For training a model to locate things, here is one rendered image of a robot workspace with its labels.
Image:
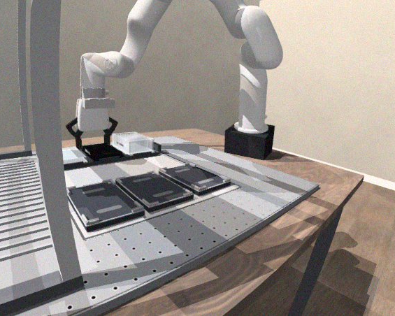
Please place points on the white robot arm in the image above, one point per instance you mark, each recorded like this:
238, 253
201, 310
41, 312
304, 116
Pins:
262, 51

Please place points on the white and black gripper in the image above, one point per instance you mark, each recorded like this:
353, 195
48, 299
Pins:
95, 119

